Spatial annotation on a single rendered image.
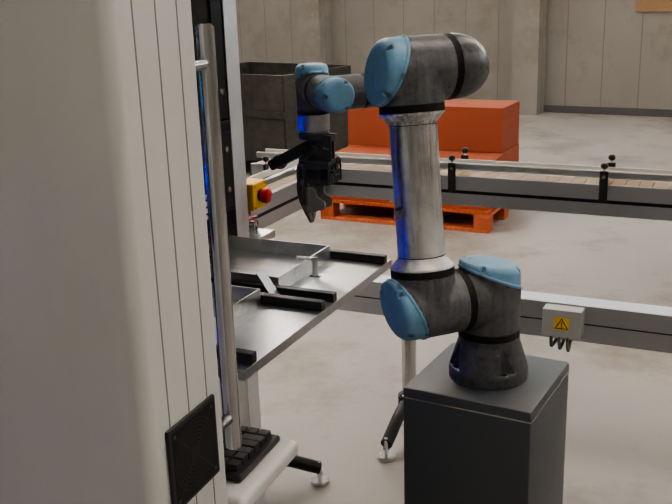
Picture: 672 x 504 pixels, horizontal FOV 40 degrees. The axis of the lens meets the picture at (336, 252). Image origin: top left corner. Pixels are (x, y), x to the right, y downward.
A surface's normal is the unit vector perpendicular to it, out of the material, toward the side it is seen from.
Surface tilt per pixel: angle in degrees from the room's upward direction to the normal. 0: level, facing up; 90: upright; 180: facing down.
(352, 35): 90
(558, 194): 90
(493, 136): 90
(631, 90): 90
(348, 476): 0
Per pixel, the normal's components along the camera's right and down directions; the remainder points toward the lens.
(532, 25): -0.48, 0.26
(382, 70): -0.93, 0.00
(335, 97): 0.39, 0.26
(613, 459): -0.03, -0.96
